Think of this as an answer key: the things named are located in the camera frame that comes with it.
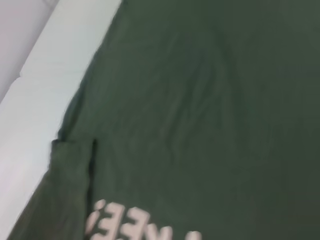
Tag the dark green FREE! t-shirt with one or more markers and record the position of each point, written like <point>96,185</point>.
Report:
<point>200,112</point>

